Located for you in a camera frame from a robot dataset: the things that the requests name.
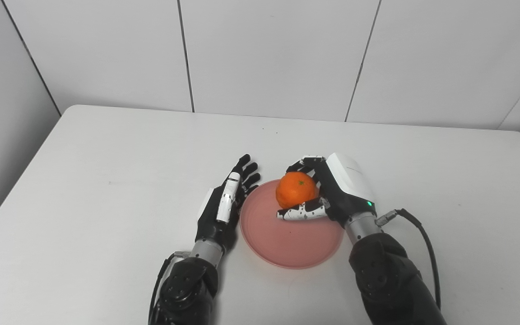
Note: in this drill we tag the pink round plate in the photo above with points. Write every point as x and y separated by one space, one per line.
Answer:
287 243

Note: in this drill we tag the orange fruit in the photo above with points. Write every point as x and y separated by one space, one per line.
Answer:
296 189

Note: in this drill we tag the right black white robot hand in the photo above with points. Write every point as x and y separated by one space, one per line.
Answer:
348 189

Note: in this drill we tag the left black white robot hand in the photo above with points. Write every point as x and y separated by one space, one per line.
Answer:
217 221

